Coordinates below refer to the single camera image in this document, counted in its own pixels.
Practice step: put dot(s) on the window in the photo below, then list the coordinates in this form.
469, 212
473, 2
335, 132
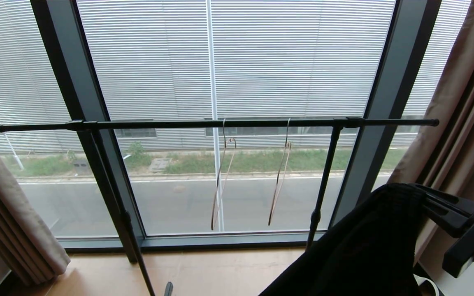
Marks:
389, 82

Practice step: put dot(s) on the pink clothes hanger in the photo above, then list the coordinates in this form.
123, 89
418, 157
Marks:
287, 133
224, 131

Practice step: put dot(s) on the white laundry basket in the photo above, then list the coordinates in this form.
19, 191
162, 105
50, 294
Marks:
428, 283

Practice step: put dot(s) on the brown curtain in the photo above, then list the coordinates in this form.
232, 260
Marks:
10, 213
455, 90

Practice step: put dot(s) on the black shorts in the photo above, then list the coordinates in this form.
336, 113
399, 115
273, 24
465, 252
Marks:
364, 246

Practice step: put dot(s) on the black clothes rack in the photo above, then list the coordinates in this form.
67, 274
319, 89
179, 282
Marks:
179, 123

